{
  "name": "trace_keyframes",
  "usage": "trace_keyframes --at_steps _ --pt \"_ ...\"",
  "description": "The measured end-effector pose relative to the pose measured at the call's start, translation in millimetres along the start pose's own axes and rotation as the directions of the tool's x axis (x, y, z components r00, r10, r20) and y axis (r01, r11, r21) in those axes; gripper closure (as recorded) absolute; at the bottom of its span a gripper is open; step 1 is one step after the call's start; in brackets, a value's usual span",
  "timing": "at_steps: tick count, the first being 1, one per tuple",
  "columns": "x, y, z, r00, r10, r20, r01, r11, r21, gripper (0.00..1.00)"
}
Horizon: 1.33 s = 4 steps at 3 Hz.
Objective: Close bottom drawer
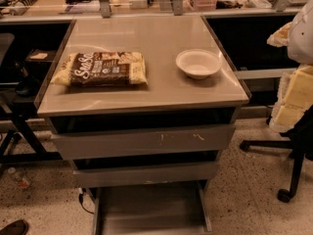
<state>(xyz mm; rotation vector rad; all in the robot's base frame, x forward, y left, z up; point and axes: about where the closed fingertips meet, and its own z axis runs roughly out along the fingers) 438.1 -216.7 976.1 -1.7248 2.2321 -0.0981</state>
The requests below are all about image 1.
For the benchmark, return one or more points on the brown seaweed snack bag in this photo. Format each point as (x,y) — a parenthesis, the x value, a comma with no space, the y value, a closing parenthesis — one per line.
(101,69)

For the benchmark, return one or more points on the grey drawer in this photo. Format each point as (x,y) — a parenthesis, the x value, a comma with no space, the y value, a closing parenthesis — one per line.
(137,142)
(141,175)
(155,209)

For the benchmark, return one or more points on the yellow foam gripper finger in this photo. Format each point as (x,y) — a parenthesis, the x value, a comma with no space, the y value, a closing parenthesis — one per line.
(295,97)

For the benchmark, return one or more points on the black office chair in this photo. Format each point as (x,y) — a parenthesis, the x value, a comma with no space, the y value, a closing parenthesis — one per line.
(300,141)

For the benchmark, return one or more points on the grey bottom drawer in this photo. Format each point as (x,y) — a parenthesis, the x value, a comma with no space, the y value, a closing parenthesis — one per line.
(155,209)

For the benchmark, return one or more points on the long background workbench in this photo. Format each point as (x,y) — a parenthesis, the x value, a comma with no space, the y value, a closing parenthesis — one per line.
(44,9)

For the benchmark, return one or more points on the grey top drawer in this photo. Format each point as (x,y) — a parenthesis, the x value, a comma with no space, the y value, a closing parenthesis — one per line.
(137,142)

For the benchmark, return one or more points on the white paper bowl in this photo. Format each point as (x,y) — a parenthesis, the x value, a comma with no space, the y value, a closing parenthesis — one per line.
(198,63)

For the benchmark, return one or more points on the black desk frame left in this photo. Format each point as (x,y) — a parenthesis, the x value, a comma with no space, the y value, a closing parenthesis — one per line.
(18,102)

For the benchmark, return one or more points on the grey middle drawer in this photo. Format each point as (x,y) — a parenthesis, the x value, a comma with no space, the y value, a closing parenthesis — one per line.
(141,175)

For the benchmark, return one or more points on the plastic bottle on floor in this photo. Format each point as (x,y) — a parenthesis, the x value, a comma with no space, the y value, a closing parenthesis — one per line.
(19,178)

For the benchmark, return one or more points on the grey drawer cabinet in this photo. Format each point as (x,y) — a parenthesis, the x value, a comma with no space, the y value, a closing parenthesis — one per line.
(142,109)

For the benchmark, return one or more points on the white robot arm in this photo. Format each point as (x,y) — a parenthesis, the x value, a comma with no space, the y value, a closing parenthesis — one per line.
(297,36)

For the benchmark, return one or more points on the brown shoe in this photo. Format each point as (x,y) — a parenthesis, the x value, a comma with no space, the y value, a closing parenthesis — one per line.
(18,227)

